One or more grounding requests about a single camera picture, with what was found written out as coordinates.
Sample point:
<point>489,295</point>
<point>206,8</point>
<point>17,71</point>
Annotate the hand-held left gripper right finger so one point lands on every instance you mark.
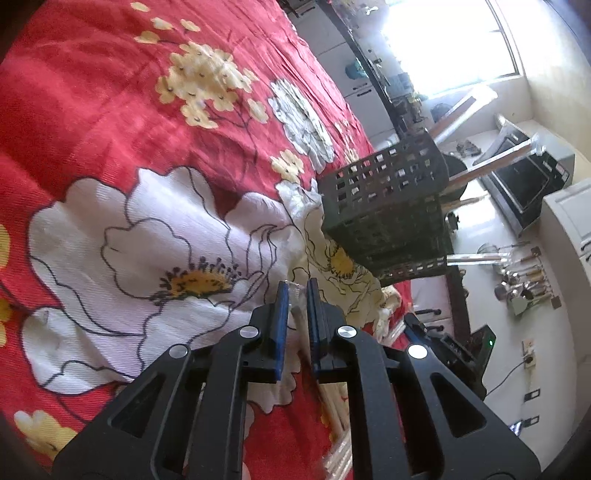
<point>315,323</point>

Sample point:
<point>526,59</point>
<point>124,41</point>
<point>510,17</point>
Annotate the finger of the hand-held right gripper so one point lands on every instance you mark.
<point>420,325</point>

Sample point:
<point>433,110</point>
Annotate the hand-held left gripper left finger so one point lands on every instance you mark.
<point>281,332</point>

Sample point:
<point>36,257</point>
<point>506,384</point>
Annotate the wooden chopstick pair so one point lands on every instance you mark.
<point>466,107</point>
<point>498,160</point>
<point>298,295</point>
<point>473,260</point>

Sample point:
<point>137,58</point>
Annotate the bunch of wooden chopsticks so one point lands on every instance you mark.
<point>333,415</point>

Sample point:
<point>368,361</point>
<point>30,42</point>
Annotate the dark grey plastic utensil holder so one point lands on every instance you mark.
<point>392,212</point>

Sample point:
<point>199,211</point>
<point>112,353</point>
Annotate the row of hanging steel utensils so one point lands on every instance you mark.
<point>521,281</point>

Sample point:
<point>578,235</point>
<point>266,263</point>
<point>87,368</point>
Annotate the white upper cabinet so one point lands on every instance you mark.
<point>570,240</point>

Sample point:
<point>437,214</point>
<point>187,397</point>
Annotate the black range hood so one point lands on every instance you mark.
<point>526,184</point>

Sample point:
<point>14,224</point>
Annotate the red floral blanket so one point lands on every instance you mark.
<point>115,138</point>

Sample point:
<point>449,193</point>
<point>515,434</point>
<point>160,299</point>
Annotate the teal hanging bin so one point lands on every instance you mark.
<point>355,70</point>

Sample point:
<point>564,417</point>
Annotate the black kitchen countertop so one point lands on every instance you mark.
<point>369,69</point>

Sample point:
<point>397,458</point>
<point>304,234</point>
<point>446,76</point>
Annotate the white kitchen base cabinets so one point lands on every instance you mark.
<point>337,50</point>

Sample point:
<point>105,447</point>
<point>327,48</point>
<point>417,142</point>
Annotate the kitchen window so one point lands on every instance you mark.
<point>452,41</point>

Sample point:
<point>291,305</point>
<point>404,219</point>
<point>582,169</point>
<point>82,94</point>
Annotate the white wall socket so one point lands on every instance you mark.
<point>528,353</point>

